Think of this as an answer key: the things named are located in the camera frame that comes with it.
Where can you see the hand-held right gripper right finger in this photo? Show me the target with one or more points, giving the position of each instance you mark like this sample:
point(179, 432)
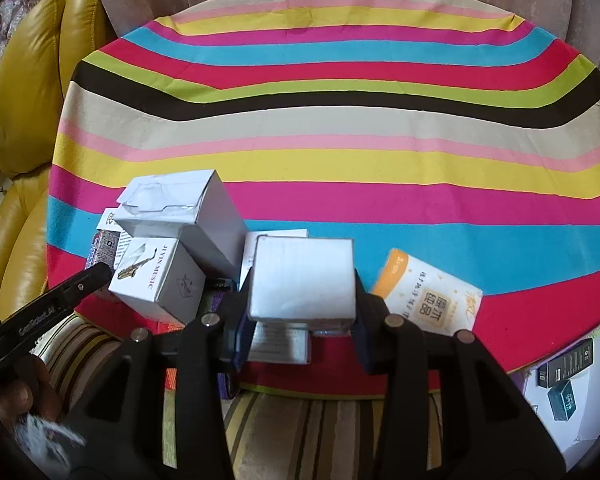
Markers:
point(367, 345)

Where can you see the plain white cube box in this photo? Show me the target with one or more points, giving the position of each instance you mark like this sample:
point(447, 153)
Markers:
point(302, 280)

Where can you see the white box with saxophone print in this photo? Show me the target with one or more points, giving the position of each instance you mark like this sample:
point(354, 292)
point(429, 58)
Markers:
point(170, 285)

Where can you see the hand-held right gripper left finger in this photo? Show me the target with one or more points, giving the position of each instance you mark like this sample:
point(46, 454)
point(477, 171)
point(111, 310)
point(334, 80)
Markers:
point(242, 340)

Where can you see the teal box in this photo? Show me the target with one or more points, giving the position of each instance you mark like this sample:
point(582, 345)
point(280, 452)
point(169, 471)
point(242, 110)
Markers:
point(564, 400)

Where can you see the person's left hand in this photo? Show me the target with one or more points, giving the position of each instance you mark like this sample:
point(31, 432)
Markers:
point(17, 390)

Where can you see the small dark patterned box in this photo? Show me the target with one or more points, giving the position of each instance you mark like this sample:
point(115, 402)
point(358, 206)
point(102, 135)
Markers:
point(102, 250)

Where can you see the olive striped tasselled cushion cover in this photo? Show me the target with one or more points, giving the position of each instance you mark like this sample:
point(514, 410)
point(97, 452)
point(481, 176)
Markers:
point(290, 435)

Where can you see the orange white tissue pack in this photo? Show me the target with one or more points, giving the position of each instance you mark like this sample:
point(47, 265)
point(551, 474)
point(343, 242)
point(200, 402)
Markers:
point(430, 300)

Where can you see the colourful striped cloth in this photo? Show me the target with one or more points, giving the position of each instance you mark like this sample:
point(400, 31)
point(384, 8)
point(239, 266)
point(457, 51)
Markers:
point(330, 135)

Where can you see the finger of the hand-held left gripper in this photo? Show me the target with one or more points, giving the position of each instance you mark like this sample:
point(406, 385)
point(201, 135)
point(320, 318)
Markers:
point(87, 285)

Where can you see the white box with clear window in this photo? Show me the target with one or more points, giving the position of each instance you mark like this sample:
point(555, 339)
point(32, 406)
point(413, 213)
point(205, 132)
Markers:
point(215, 220)

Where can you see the yellow leather sofa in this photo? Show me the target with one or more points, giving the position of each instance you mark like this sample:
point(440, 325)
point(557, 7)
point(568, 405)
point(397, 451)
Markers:
point(25, 85)

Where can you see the white box with small text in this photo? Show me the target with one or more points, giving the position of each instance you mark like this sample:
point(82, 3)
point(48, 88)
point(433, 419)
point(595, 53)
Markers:
point(280, 345)

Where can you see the black applicator box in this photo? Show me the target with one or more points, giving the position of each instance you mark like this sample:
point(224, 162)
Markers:
point(565, 362)

